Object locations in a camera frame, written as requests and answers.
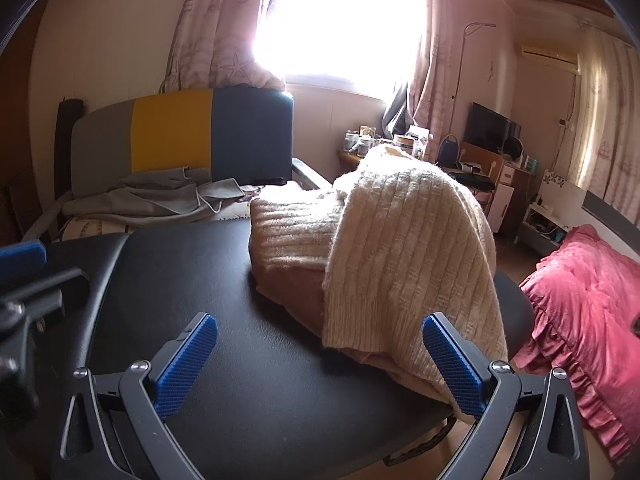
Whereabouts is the pink ruffled bedspread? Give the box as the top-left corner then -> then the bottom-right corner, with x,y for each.
512,225 -> 640,468

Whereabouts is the cluster of jars and bottles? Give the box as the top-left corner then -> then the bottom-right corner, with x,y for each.
343,124 -> 437,161

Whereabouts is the low white shelf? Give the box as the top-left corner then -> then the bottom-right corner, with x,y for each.
520,200 -> 571,251

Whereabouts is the white drawer unit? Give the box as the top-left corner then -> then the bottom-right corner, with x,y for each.
486,160 -> 518,235

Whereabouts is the bright window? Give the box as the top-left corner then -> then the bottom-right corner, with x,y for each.
255,0 -> 431,106

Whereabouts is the white bed headboard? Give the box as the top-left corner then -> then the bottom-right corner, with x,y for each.
539,167 -> 640,233

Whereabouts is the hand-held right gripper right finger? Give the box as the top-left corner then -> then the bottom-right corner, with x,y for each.
421,311 -> 592,480

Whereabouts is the pinkish brown sweater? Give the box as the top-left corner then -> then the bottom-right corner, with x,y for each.
252,257 -> 453,406

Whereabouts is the dark hanging cloth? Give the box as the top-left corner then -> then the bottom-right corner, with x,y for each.
382,82 -> 413,136

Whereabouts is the wall air conditioner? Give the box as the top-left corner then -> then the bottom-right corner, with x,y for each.
517,40 -> 581,68

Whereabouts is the wooden desk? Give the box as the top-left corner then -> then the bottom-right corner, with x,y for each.
336,147 -> 381,181

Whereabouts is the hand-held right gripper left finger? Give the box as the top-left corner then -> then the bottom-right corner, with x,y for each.
50,311 -> 219,480

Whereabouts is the grey folded garment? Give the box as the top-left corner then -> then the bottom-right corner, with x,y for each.
57,195 -> 253,245

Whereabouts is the grey yellow blue padded chair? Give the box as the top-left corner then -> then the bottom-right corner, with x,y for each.
20,86 -> 337,243

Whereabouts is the cream knit sweater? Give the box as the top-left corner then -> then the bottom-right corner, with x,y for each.
249,144 -> 510,423

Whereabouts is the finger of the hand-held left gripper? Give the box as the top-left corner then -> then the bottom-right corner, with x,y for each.
0,267 -> 91,331
0,240 -> 47,275

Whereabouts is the black board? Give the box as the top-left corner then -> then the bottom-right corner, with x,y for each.
56,99 -> 85,196

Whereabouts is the thin curved floor lamp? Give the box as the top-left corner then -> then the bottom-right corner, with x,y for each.
451,22 -> 497,137

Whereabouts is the black television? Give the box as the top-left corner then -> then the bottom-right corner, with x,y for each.
464,102 -> 523,153

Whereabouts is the wooden tv cabinet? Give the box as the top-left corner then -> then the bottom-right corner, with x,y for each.
459,141 -> 537,241

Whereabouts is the patterned pink curtain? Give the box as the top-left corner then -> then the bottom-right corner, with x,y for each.
165,0 -> 286,93
570,25 -> 640,206
400,0 -> 468,136

